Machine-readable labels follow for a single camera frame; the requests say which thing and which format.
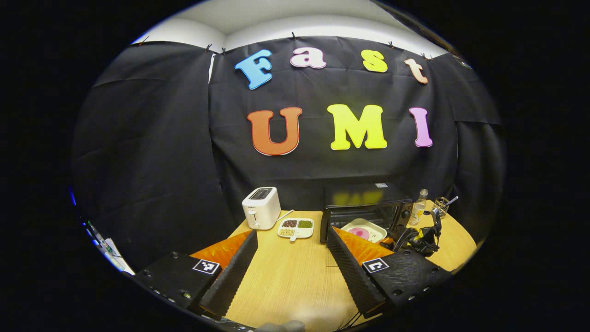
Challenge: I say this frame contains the white divided snack dish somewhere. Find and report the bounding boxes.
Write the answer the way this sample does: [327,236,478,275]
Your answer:
[277,218,315,243]

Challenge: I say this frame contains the black backdrop cloth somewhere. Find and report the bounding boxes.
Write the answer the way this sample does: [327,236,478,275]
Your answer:
[71,36,505,273]

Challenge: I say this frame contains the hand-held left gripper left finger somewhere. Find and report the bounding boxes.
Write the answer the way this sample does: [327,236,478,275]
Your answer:
[130,230,259,322]

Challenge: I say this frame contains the black electric oven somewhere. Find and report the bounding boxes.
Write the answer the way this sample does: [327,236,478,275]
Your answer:
[319,183,414,245]

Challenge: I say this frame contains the white toaster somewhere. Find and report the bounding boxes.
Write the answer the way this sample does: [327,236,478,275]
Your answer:
[242,187,282,230]

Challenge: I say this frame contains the white papers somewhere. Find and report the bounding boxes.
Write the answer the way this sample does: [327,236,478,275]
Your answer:
[85,221,135,276]

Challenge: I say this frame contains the clear glass bottle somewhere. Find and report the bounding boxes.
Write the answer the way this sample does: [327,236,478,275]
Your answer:
[408,189,429,227]

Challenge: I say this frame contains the white square plate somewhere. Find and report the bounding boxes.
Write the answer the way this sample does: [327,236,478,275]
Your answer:
[341,218,388,244]

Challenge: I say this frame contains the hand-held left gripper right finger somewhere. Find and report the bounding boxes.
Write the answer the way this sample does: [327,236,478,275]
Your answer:
[326,226,454,320]

